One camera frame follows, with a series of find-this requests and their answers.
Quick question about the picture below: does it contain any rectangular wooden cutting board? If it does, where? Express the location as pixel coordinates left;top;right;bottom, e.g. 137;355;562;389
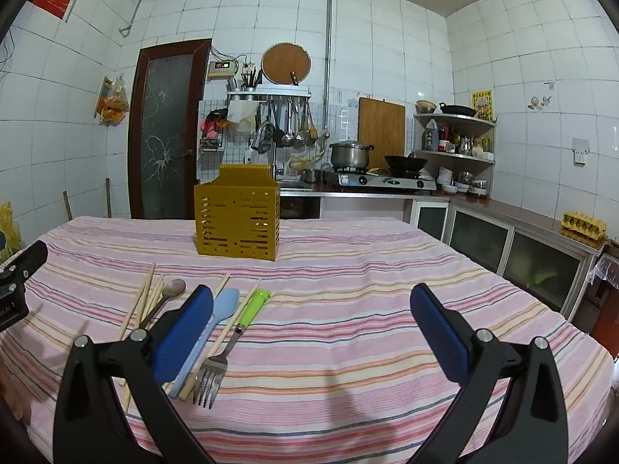
358;97;406;167

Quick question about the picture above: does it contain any green handled metal fork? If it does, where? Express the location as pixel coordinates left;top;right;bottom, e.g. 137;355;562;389
192;288;271;409

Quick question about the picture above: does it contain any wall utensil rack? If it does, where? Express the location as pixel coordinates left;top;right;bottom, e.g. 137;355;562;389
226;85;311;154

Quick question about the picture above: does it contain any hanging orange bag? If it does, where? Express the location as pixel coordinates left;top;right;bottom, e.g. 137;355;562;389
94;74;130;127

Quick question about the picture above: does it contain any dark brown glass door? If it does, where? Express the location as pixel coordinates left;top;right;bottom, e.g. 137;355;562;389
127;39;211;220

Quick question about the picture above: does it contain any yellow egg carton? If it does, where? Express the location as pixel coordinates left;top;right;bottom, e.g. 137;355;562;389
559;212;607;248

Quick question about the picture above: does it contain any steel gas stove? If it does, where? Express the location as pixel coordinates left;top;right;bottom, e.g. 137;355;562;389
324;171;436;193

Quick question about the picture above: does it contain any light blue plastic spoon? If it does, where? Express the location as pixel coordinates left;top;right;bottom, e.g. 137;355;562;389
169;288;240;399

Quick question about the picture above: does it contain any yellow wall poster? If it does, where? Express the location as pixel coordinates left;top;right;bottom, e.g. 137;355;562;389
471;90;495;123

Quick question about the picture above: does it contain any pink striped tablecloth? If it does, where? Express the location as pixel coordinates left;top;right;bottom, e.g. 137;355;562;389
1;217;614;463

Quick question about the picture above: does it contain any round wooden cutting board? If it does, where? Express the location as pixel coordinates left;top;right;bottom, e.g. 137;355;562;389
261;42;311;85

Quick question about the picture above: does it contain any yellow plastic bag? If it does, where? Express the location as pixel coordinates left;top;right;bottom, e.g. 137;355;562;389
0;201;23;262

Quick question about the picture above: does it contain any black wok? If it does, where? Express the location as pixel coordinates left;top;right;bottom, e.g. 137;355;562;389
384;155;427;179

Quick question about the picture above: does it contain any stainless steel pot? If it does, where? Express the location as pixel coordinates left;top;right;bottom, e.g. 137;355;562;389
330;140;374;172

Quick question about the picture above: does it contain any kitchen counter with cabinets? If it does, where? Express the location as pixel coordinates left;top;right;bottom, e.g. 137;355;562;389
281;181;610;332

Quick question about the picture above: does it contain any white corner shelf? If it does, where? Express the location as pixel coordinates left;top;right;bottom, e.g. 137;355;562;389
412;112;496;197

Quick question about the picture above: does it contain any black pan on shelf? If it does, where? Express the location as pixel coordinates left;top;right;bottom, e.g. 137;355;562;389
439;103;476;118

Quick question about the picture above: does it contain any yellow perforated utensil holder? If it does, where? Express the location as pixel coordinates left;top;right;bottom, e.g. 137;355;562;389
194;164;280;261

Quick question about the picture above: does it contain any white wall meter box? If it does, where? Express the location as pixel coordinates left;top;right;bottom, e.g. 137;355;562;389
208;60;239;78

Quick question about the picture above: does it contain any brown wooden spoon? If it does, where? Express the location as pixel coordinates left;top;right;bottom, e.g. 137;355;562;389
140;279;186;329

